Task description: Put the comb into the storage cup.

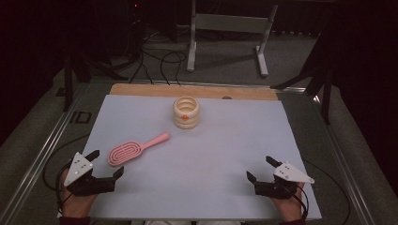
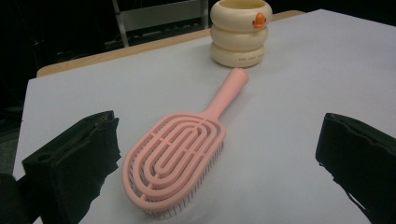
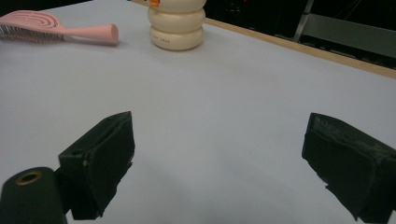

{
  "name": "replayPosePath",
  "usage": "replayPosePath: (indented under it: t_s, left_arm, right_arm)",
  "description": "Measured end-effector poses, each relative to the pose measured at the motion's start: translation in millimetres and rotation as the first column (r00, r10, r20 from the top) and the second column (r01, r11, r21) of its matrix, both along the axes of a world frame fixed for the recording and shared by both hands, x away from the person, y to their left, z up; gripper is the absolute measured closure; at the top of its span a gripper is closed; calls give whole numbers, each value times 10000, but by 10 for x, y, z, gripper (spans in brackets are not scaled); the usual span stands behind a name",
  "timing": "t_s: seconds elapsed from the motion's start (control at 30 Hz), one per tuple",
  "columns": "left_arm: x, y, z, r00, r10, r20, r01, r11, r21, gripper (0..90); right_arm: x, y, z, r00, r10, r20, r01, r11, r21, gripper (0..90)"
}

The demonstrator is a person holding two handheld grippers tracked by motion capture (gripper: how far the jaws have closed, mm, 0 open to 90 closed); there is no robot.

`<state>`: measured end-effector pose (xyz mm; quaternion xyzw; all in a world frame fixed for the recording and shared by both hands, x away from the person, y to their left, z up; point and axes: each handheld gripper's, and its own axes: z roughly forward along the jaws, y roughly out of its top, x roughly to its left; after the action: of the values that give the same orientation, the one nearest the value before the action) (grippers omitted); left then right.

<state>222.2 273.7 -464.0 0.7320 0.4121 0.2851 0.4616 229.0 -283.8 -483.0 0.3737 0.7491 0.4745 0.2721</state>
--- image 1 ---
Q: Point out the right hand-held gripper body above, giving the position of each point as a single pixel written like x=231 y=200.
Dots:
x=291 y=175

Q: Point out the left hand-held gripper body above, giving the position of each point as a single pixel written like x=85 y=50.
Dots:
x=79 y=168

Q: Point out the pink hairbrush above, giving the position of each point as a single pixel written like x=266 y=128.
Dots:
x=125 y=153

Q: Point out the person's right hand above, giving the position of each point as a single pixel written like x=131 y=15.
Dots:
x=291 y=209

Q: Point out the person's left hand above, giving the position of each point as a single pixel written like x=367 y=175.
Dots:
x=75 y=206

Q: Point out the white board mat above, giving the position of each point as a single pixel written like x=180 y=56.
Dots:
x=203 y=162

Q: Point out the black stand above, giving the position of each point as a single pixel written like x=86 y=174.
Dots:
x=67 y=78
x=327 y=100

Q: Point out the white metal stand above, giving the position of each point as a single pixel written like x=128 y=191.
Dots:
x=230 y=23

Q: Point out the aluminium frame rail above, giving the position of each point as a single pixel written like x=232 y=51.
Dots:
x=287 y=88
x=344 y=162
x=40 y=159

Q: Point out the black floor bracket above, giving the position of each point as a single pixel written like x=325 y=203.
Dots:
x=80 y=117

